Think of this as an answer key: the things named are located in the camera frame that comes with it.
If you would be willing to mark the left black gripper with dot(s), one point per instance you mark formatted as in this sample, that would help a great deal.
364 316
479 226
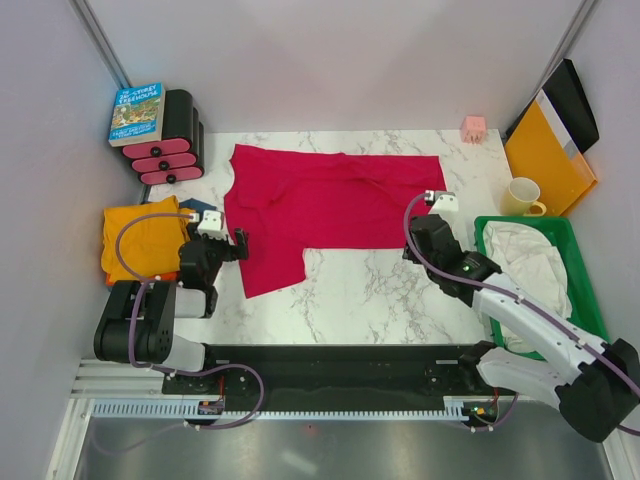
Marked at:
232 252

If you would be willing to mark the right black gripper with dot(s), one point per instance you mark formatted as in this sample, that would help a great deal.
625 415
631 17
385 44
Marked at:
408 255

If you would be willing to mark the red t-shirt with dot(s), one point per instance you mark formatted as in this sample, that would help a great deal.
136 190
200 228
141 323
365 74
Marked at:
288 202

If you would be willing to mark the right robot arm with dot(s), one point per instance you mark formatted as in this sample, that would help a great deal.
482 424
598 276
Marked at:
592 383

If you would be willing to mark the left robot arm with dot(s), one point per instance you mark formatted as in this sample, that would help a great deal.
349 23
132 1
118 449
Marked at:
137 324

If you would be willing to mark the blue folded t-shirt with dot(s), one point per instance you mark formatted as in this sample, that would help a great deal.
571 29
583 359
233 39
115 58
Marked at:
200 204

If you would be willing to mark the orange folded t-shirt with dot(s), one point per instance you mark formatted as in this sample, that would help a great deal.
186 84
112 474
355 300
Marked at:
170 276

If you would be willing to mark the yellow folded t-shirt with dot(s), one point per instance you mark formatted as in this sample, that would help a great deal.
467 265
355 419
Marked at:
135 235

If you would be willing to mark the white crumpled t-shirt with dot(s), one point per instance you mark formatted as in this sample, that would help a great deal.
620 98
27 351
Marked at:
531 261

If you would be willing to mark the yellow mug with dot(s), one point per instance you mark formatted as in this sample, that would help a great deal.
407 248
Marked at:
521 198

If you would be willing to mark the black pink drawer organizer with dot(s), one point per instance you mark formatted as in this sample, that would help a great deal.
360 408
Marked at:
179 155

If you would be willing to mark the pink cube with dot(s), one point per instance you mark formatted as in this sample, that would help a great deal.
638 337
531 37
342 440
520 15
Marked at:
473 129

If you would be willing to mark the orange folder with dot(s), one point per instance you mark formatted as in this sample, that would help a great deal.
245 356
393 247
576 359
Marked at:
542 149

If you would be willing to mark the blue treehouse book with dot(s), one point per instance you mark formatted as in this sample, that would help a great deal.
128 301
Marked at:
137 115

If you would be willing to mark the green plastic bin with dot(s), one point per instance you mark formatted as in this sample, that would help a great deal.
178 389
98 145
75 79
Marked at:
559 231

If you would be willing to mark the black white folder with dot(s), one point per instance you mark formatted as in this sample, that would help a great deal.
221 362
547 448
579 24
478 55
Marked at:
566 94

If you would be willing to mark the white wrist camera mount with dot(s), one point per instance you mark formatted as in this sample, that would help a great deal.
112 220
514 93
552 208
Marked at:
207 224

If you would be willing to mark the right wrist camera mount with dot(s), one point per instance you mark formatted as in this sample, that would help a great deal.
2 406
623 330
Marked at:
442 203

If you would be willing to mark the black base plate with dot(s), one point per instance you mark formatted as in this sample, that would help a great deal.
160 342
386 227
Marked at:
327 373

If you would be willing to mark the white slotted cable duct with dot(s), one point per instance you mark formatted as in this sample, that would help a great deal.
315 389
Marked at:
199 410

